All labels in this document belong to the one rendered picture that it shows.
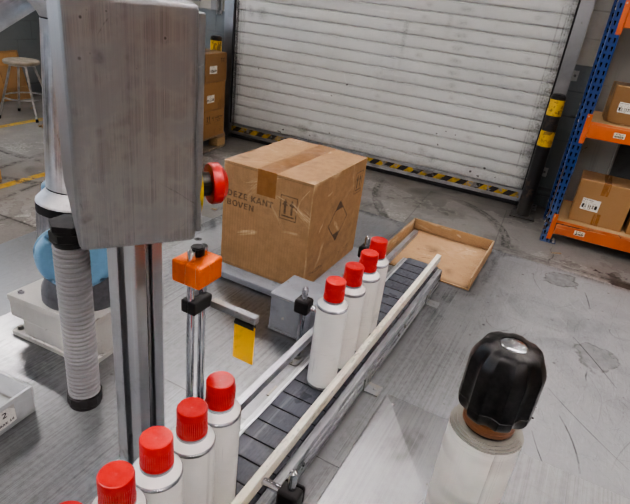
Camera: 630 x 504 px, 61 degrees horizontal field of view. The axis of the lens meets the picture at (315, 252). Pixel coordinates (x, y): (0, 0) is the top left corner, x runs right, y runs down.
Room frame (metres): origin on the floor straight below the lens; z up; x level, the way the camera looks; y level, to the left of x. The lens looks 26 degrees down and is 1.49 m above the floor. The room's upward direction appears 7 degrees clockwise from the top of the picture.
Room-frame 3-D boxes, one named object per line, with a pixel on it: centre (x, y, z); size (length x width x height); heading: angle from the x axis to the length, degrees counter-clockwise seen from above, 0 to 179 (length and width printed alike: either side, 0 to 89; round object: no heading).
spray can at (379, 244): (0.92, -0.12, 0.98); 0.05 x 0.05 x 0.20
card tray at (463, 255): (1.43, -0.36, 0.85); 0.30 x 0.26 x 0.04; 155
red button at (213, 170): (0.46, 0.10, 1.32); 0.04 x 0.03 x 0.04; 30
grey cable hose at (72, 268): (0.42, 0.22, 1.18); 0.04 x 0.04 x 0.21
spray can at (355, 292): (0.80, -0.07, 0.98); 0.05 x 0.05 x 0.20
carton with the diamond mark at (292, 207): (1.28, 0.07, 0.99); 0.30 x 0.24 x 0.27; 155
